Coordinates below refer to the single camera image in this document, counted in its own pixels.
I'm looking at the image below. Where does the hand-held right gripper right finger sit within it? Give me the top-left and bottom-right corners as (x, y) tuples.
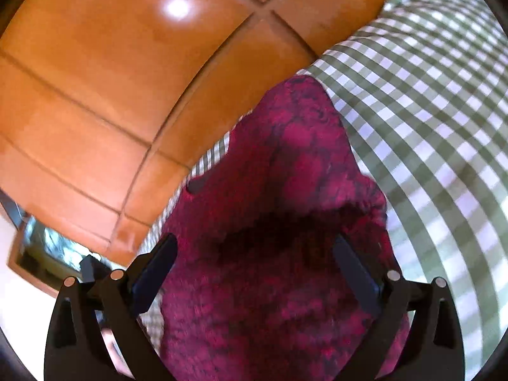
(332, 233), (466, 381)

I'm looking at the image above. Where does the green checked bed sheet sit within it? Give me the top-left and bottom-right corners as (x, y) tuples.
(137, 0), (508, 381)

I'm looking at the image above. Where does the wooden wardrobe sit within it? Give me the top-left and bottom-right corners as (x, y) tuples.
(0, 0), (409, 271)

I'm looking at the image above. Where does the dark red patterned garment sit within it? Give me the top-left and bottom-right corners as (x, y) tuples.
(157, 75), (411, 381)

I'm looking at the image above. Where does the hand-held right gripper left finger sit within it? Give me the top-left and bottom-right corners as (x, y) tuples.
(43, 233), (178, 381)

